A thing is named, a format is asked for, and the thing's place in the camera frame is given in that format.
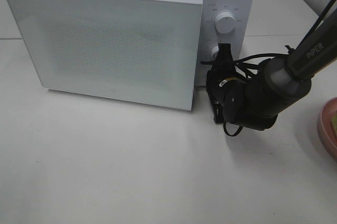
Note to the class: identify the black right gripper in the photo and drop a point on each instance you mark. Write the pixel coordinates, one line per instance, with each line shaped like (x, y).
(225, 88)

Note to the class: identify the white microwave door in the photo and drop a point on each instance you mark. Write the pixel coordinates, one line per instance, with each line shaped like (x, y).
(142, 51)

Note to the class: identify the pink plate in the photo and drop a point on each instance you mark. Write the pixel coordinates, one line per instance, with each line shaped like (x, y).
(324, 127)

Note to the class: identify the toy sandwich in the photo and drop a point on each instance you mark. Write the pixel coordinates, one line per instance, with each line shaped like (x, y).
(334, 125)

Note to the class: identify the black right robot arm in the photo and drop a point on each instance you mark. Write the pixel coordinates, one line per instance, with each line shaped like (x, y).
(251, 92)

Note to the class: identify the white lower timer knob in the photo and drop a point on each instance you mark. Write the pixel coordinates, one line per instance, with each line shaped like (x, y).
(214, 52)

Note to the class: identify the white upper power knob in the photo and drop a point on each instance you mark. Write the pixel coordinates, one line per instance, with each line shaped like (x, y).
(225, 22)

